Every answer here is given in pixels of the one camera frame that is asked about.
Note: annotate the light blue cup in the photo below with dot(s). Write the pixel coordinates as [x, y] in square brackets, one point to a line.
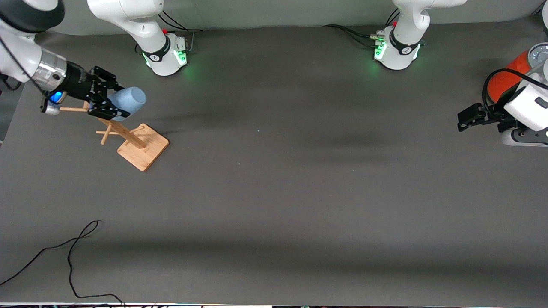
[132, 100]

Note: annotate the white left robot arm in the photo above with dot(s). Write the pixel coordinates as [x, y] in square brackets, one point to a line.
[400, 53]

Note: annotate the wooden cup rack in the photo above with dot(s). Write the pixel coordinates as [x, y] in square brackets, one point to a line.
[143, 149]

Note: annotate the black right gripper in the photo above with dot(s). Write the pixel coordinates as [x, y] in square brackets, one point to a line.
[78, 84]

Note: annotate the orange cylindrical can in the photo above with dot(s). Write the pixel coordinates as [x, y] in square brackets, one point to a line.
[507, 81]

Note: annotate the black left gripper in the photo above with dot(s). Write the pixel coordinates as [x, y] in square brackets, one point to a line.
[492, 114]

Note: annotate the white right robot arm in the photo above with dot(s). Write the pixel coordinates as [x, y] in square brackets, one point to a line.
[162, 55]

